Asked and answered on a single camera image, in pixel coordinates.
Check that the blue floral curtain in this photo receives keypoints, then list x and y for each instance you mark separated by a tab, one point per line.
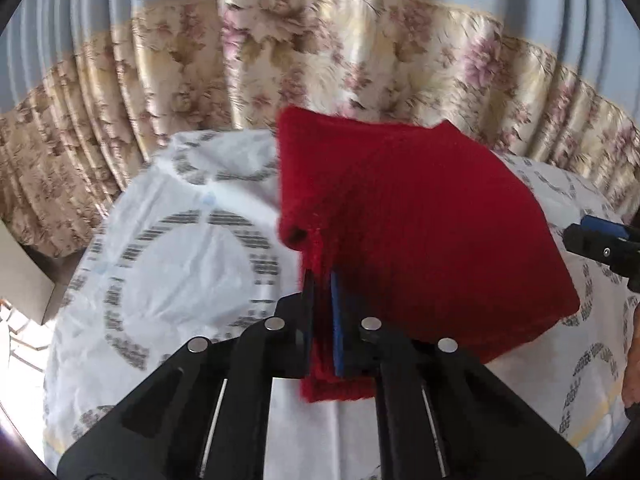
320	35

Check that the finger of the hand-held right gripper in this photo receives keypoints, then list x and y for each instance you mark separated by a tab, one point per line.
597	245

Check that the person's right forearm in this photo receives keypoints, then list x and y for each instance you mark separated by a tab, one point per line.
632	360

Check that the white printed bed sheet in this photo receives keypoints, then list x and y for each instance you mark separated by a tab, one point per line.
190	270

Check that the beige cardboard box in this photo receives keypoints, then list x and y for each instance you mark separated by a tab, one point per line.
25	280

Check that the red knitted sweater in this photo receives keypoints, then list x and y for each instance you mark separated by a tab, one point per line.
400	210

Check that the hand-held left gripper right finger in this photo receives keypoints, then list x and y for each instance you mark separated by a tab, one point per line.
340	320

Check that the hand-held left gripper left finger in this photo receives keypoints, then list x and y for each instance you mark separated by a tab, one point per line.
306	310

